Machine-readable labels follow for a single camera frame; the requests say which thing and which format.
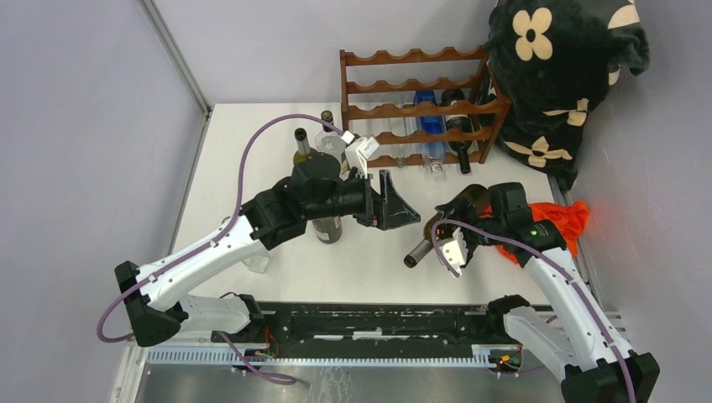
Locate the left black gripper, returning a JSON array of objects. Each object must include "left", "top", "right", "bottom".
[{"left": 305, "top": 167, "right": 420, "bottom": 230}]

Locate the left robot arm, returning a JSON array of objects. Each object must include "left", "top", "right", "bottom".
[{"left": 114, "top": 153, "right": 421, "bottom": 347}]

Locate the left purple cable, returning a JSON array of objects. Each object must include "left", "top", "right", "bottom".
[{"left": 97, "top": 113, "right": 348, "bottom": 386}]

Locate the orange cloth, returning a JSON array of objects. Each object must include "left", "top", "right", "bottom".
[{"left": 478, "top": 201, "right": 590, "bottom": 264}]

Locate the clear bottle black cap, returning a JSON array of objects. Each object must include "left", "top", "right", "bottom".
[{"left": 315, "top": 124, "right": 348, "bottom": 170}]

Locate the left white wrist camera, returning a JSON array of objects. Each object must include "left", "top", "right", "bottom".
[{"left": 341, "top": 130, "right": 380, "bottom": 177}]

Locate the black mounting rail base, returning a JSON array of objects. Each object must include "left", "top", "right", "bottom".
[{"left": 158, "top": 299, "right": 541, "bottom": 369}]

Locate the small clear glass bottle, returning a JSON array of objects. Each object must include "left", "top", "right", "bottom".
[{"left": 388, "top": 92, "right": 411, "bottom": 168}]

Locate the green wine bottle white label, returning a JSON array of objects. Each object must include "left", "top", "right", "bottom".
[{"left": 441, "top": 88, "right": 474, "bottom": 175}]

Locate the brown wooden wine rack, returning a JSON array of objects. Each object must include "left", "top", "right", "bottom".
[{"left": 339, "top": 46, "right": 512, "bottom": 164}]

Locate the black floral blanket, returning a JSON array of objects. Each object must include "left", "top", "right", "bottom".
[{"left": 477, "top": 0, "right": 651, "bottom": 191}]

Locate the green wine bottle front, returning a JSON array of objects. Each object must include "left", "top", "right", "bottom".
[{"left": 311, "top": 217, "right": 343, "bottom": 244}]

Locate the blue square bottle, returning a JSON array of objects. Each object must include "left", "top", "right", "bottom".
[{"left": 413, "top": 90, "right": 446, "bottom": 177}]

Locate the clear empty lying bottle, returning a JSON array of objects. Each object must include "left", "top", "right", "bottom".
[{"left": 242, "top": 251, "right": 270, "bottom": 274}]

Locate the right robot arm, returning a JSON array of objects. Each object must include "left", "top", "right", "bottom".
[{"left": 426, "top": 182, "right": 660, "bottom": 402}]

